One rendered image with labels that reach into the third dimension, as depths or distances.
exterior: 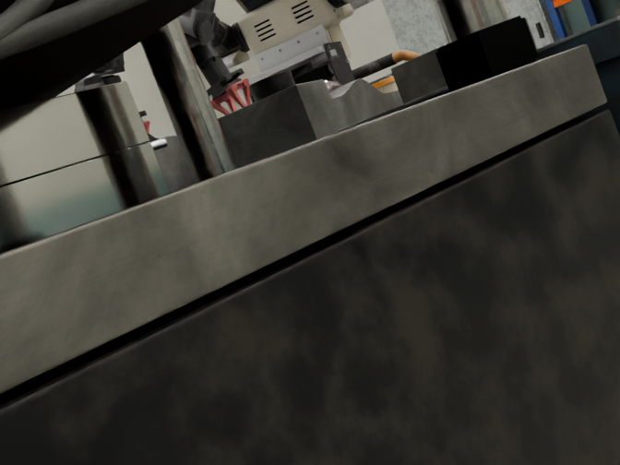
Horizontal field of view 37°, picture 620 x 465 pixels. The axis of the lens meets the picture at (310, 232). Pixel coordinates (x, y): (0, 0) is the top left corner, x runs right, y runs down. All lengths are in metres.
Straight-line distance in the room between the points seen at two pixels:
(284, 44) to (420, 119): 1.84
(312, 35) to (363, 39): 6.52
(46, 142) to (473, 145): 0.59
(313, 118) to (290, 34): 0.92
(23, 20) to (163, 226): 0.13
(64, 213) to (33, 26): 0.65
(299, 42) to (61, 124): 1.40
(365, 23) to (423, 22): 0.96
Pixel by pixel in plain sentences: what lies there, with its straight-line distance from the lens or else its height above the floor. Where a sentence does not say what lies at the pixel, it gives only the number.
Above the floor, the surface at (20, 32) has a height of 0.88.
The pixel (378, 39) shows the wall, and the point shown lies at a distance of 8.86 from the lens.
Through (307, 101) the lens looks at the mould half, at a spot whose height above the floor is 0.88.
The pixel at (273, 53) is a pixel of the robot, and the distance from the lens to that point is 2.53.
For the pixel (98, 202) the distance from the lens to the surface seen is 1.16.
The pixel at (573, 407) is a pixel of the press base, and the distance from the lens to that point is 0.77.
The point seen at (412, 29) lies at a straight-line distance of 8.20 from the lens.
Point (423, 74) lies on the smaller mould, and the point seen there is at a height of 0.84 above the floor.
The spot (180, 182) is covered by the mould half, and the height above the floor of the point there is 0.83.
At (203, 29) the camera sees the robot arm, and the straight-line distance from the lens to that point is 2.17.
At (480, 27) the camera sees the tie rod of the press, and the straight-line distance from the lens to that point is 0.88.
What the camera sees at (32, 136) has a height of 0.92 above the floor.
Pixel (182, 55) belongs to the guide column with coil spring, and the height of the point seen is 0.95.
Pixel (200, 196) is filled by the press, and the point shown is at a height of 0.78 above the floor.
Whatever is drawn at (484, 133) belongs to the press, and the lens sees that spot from 0.74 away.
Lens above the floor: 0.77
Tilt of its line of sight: 4 degrees down
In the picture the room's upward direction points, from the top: 21 degrees counter-clockwise
